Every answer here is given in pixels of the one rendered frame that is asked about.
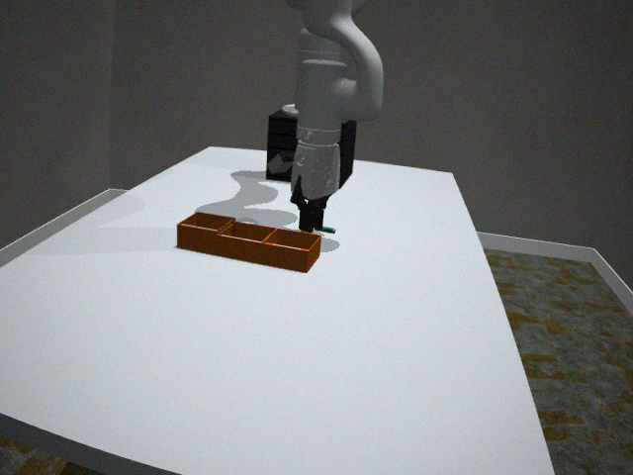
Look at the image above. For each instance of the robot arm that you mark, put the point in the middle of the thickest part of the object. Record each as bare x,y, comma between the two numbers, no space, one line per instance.
324,97

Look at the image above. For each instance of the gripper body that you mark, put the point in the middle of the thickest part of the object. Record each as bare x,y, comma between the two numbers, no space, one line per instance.
319,168

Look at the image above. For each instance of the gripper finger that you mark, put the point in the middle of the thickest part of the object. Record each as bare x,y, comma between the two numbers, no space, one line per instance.
307,217
319,206

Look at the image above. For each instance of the brown three-compartment tray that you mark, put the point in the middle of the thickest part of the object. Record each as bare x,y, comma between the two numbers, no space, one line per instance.
246,242

